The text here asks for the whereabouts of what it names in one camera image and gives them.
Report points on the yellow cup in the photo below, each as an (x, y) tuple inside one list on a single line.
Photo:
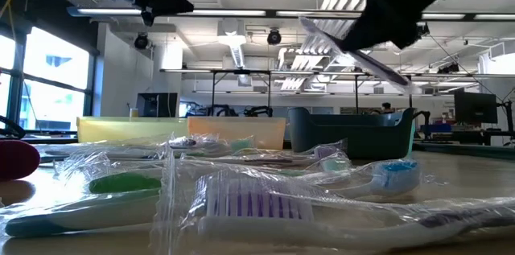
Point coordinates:
[(134, 113)]

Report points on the black beam with light strips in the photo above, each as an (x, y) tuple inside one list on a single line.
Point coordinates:
[(273, 14)]

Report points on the person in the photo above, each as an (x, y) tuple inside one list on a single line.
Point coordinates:
[(387, 107)]

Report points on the wrapped pink toothbrush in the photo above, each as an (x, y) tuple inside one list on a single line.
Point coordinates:
[(189, 141)]

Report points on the black metal gantry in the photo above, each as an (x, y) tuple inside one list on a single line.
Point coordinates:
[(241, 71), (356, 94)]

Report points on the magenta cloth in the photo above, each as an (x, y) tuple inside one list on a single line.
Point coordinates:
[(16, 160)]

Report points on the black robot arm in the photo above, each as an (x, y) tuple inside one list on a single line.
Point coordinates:
[(221, 111), (259, 112)]

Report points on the blue box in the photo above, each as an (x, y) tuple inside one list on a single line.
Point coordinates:
[(436, 128)]

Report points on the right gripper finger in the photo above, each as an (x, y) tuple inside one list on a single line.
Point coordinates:
[(374, 31), (358, 25)]

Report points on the orange plastic bin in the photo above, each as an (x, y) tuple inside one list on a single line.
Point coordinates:
[(237, 128)]

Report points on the dark green plastic basket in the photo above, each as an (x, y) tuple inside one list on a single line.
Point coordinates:
[(362, 134)]

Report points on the teal plastic bin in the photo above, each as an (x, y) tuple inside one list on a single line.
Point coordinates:
[(413, 138)]

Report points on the silver ventilation duct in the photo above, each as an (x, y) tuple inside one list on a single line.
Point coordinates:
[(306, 64)]

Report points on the large black framed window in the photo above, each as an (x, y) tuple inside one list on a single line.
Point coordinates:
[(52, 60)]

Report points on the black computer monitor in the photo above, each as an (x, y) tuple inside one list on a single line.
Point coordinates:
[(475, 107), (157, 105)]

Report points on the black desk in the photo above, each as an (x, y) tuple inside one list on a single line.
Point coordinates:
[(483, 136)]

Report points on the yellow plastic bin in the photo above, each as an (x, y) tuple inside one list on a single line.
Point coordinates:
[(120, 130)]

